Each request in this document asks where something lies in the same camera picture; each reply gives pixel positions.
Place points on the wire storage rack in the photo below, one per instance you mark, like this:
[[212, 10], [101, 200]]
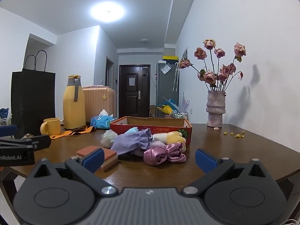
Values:
[[179, 114]]

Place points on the red cardboard box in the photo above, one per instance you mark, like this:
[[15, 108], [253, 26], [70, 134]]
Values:
[[156, 125]]

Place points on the dried pink roses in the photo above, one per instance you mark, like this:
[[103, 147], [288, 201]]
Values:
[[216, 76]]

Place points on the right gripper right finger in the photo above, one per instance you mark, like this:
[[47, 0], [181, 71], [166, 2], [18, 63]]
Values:
[[214, 169]]

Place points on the yellow ceramic mug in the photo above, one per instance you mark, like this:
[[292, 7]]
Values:
[[51, 126]]

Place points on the black paper shopping bag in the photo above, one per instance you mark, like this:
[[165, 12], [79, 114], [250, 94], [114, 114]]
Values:
[[32, 100]]

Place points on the lilac knit pouch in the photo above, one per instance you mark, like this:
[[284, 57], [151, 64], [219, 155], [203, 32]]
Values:
[[128, 142]]

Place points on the yellow white plush toy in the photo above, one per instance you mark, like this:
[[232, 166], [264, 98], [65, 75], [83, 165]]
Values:
[[170, 138]]

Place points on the blue tissue pack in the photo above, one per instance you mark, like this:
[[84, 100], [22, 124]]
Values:
[[103, 120]]

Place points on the lilac fluffy towel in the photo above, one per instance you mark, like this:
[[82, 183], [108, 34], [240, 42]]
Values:
[[140, 152]]

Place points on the yellow watering can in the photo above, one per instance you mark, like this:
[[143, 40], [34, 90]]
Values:
[[166, 109]]

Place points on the blue plush monster toy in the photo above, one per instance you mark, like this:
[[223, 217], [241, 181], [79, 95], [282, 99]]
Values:
[[132, 130]]

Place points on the grey refrigerator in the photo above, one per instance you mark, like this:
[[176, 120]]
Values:
[[165, 87]]

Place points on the pink ribbed suitcase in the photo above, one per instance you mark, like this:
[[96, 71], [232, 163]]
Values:
[[98, 98]]

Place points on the dark brown entrance door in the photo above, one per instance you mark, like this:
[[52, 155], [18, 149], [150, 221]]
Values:
[[134, 90]]

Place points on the pink satin bag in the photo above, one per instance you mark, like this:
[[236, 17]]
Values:
[[173, 153]]

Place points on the translucent plastic shell bag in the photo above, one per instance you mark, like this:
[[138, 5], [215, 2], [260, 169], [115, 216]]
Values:
[[108, 139]]

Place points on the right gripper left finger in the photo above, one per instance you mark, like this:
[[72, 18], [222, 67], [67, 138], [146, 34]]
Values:
[[83, 169]]

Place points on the yellow thermos jug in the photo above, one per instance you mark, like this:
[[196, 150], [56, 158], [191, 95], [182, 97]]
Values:
[[74, 110]]

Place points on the pink textured vase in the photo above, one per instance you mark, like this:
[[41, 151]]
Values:
[[215, 108]]

